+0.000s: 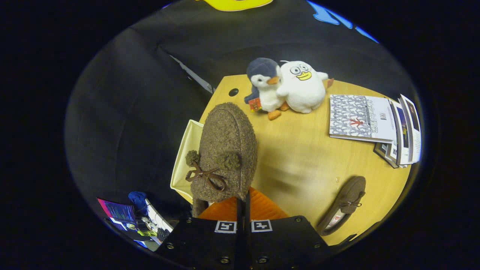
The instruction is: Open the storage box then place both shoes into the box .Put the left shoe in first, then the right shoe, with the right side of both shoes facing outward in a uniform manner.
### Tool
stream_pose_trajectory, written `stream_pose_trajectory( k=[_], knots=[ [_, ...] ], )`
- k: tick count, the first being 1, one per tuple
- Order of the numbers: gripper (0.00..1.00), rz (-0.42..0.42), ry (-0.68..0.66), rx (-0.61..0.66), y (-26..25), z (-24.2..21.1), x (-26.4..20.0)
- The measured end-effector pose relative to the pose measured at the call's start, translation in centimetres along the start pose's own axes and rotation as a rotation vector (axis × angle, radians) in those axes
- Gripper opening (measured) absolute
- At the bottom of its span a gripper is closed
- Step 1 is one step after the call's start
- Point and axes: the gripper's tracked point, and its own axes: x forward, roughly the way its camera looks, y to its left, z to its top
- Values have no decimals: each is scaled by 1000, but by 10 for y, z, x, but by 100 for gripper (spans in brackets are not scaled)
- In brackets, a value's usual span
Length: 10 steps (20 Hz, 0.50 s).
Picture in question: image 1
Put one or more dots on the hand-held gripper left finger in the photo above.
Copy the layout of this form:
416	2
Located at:
202	243

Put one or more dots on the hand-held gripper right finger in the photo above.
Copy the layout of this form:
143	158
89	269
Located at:
285	243

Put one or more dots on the brown fuzzy shoe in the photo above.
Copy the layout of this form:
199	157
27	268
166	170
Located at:
225	135
350	191

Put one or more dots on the beige fabric storage box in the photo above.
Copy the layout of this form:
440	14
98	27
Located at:
187	157

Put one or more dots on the blue cloth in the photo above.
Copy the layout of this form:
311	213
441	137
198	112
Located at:
138	198

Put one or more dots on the computer monitor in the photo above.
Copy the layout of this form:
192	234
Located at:
120	212

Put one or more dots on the black book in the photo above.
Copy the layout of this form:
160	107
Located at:
382	152

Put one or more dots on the grey white patterned book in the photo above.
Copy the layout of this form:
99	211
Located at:
356	118

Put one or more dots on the grey blue penguin plush toy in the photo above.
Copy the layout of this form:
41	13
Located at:
268	93

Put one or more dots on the white duck plush toy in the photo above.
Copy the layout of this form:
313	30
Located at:
303	93

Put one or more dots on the white book dark cover picture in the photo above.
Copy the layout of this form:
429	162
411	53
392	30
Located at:
402	131

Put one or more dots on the thin white book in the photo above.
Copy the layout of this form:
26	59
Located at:
414	127

